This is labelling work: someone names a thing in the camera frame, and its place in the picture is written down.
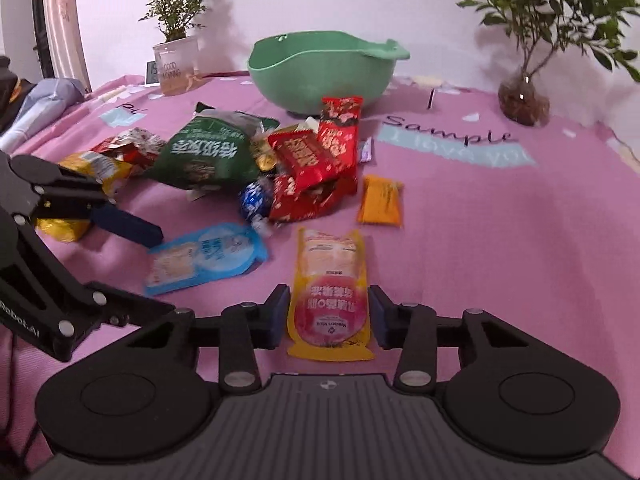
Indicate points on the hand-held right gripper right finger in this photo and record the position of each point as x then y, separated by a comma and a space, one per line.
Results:
380, 317

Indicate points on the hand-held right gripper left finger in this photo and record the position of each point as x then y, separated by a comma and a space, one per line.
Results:
280, 316

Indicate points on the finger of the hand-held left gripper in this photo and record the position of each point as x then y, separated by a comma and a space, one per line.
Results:
115, 307
130, 227

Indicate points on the yellow pink snack pouch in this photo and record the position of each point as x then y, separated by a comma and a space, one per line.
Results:
327, 280

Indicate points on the large yellow snack bag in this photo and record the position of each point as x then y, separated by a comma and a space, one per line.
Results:
65, 230

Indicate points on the green plastic bowl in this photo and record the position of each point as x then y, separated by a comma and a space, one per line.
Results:
320, 80

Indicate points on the blue white snack pouch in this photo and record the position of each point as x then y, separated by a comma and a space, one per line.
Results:
210, 255

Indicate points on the red white floral packet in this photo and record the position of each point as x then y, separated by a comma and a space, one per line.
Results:
135, 142

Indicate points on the green snack bag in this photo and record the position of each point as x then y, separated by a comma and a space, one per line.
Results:
205, 152

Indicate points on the orange yellow snack packet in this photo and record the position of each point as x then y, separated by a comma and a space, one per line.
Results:
381, 200

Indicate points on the blue foil candy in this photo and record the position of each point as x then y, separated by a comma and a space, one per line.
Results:
255, 200

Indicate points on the pink printed tablecloth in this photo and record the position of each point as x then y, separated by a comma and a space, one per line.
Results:
500, 240

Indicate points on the gold foil candy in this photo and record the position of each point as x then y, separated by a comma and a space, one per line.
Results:
262, 155

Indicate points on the light blue cloth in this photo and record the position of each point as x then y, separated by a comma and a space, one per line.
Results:
40, 105

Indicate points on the white digital clock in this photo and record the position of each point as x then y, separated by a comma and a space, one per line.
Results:
150, 74

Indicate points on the long red snack bar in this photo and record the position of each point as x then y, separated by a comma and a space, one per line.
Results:
305, 160

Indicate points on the thin-leaf plant in clear jar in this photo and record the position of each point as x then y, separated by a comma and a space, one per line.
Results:
175, 67

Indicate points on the small white purple packet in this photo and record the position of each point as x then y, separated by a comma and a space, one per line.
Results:
365, 150

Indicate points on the dark bag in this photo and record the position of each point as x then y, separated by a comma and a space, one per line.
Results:
10, 90

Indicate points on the red packet with figure print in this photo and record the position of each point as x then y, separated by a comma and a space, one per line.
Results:
340, 130

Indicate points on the pink curtain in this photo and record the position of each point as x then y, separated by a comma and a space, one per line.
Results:
60, 20

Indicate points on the black stick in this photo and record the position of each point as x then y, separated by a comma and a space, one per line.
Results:
430, 98

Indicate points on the leafy plant in round vase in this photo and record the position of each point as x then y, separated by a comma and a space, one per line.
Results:
525, 100

